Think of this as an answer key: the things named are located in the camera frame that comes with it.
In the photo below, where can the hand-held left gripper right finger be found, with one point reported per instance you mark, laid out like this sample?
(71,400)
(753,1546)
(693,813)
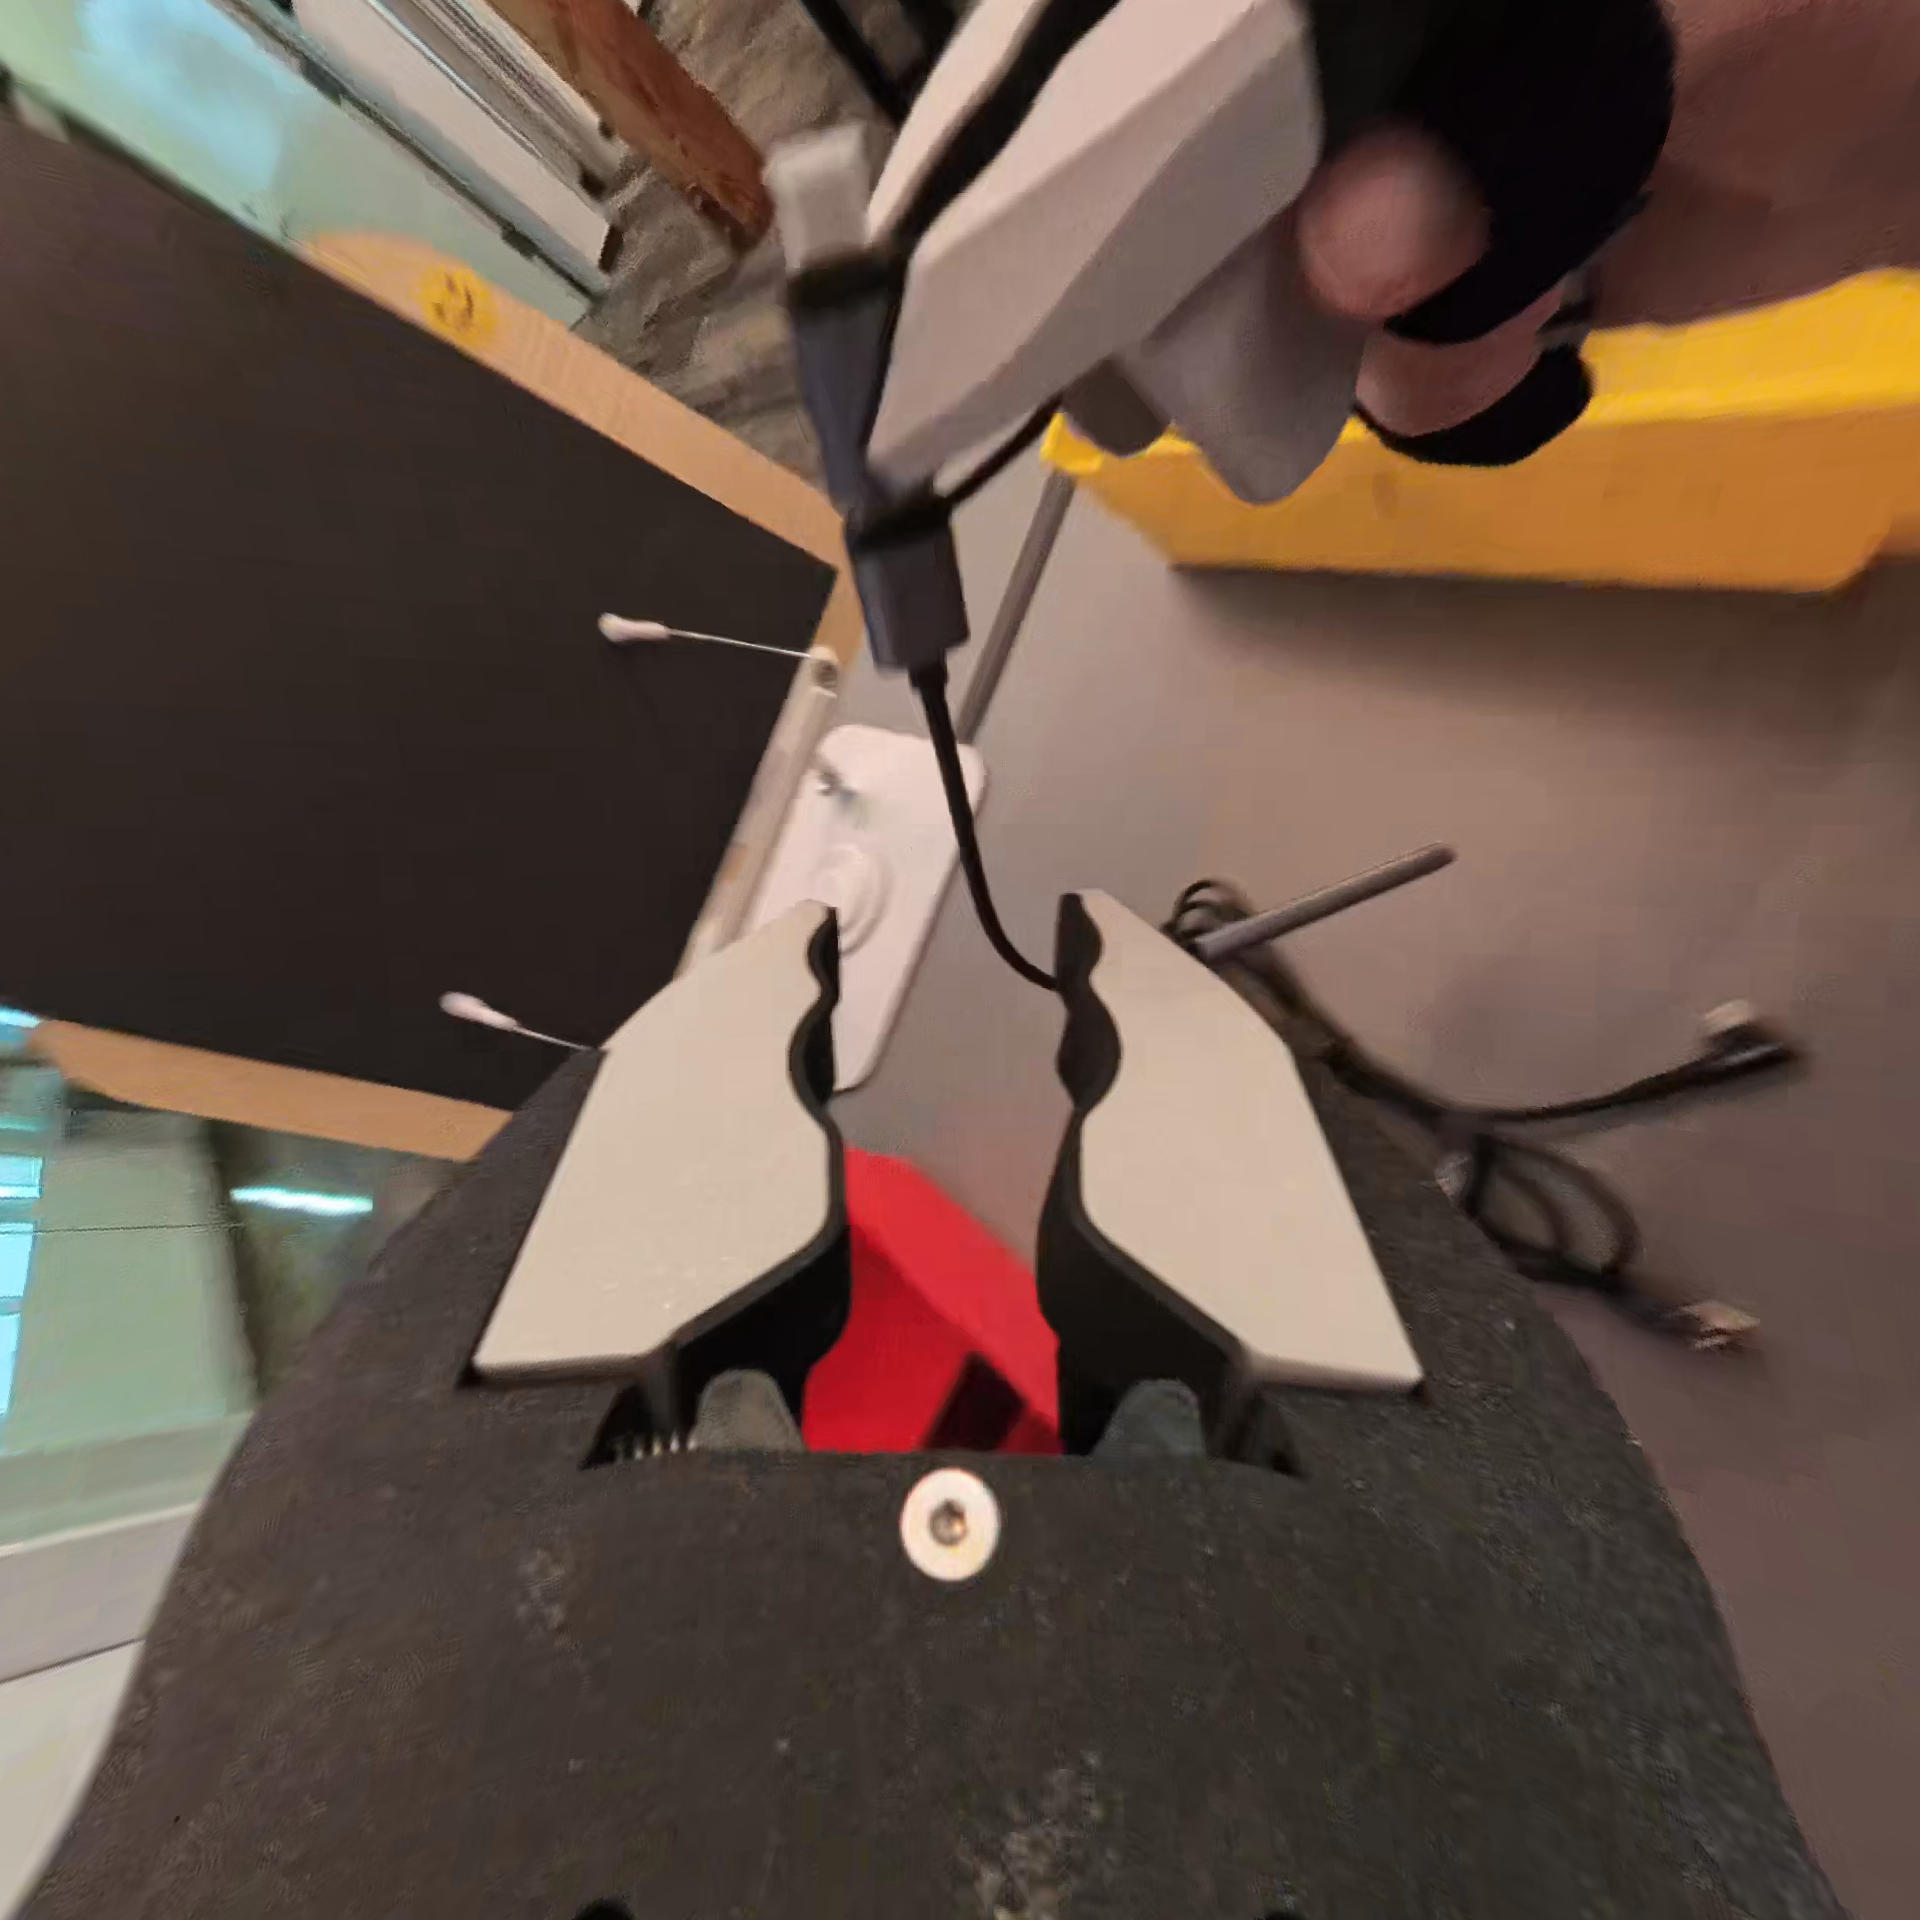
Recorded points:
(1231,1185)

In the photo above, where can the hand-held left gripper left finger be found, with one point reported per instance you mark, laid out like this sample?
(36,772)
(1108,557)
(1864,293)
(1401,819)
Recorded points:
(675,1185)

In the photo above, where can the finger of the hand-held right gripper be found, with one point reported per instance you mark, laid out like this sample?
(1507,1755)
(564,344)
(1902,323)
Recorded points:
(1079,225)
(974,75)

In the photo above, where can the grey usb hub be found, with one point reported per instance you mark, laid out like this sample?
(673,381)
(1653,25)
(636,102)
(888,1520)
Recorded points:
(901,569)

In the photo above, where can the person's right hand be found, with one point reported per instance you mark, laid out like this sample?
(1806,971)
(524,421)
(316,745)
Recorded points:
(1389,225)

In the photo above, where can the red plastic bin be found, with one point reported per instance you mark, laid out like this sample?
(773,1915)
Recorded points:
(915,1290)

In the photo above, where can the yellow plastic bin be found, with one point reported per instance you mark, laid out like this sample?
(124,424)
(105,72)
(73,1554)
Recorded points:
(1652,450)

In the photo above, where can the white stand with black board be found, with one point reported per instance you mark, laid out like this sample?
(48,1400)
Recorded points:
(629,405)

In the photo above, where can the yellow smiley sticker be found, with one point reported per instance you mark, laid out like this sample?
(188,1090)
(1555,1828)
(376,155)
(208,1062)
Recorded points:
(455,300)

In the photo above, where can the wooden post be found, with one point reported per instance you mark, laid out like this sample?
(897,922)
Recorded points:
(645,105)

